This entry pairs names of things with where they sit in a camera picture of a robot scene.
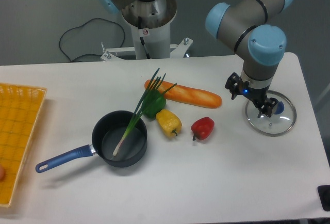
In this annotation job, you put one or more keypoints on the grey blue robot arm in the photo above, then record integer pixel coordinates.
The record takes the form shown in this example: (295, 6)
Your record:
(242, 28)

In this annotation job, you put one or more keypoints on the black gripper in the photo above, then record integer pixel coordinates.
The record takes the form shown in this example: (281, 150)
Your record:
(258, 96)

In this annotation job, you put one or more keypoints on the red bell pepper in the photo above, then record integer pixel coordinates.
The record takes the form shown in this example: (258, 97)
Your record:
(202, 128)

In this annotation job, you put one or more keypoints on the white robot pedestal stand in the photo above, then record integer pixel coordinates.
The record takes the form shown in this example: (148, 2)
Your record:
(150, 25)

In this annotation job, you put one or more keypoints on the orange baguette bread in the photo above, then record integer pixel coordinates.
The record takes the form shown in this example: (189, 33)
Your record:
(193, 96)

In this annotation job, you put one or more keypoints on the green bell pepper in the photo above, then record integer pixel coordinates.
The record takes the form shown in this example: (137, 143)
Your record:
(153, 103)

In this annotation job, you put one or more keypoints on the green spring onion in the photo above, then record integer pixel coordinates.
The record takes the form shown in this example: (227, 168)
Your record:
(154, 83)

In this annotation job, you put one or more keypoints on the glass pot lid blue knob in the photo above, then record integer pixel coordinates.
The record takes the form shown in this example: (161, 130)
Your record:
(281, 121)

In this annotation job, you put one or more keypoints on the dark saucepan blue handle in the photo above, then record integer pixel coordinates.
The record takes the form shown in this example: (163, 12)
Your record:
(117, 138)

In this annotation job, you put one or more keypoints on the yellow woven basket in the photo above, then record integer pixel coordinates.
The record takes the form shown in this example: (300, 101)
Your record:
(20, 108)

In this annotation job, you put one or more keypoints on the yellow bell pepper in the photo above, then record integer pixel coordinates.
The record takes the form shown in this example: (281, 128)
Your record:
(170, 124)

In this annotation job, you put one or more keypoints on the black device at table corner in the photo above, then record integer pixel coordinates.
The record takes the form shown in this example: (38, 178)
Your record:
(324, 195)

